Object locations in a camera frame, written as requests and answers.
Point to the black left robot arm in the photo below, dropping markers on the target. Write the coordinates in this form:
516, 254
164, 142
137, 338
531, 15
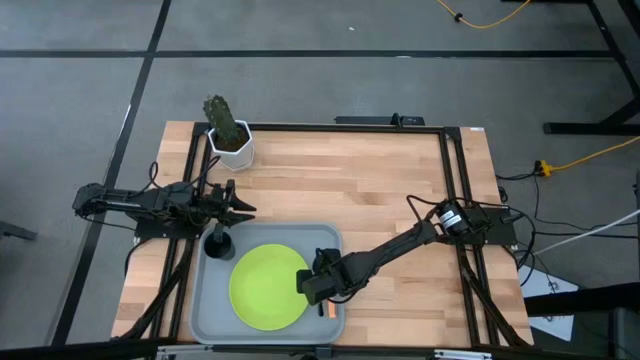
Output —
140, 202

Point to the black metal stand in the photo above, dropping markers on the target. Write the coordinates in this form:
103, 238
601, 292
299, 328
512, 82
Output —
590, 128

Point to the grey plastic tray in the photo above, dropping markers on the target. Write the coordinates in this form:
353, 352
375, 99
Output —
215, 300

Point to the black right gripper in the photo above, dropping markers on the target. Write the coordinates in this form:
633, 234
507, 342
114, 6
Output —
322, 280

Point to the green cactus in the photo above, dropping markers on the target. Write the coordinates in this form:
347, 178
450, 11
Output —
222, 117

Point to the lime green plate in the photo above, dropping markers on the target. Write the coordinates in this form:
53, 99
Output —
265, 290

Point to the silver metal bracket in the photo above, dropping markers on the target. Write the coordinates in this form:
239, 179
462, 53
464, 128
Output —
462, 355

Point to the black aluminium table frame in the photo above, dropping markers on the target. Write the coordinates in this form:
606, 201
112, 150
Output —
325, 128

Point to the white hexagonal plant pot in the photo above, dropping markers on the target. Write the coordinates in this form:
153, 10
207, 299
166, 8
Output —
235, 157

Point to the grey stand foot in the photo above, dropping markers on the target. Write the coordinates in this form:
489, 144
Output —
17, 231

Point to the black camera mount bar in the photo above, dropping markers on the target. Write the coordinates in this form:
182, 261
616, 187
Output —
370, 120

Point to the black cup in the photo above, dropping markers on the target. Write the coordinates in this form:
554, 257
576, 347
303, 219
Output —
227, 250

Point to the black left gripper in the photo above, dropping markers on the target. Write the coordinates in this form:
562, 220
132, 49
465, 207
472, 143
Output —
215, 207

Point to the white paper sheet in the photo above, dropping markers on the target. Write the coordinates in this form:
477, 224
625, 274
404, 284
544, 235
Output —
542, 287

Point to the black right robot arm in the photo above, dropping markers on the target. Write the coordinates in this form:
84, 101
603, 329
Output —
390, 250

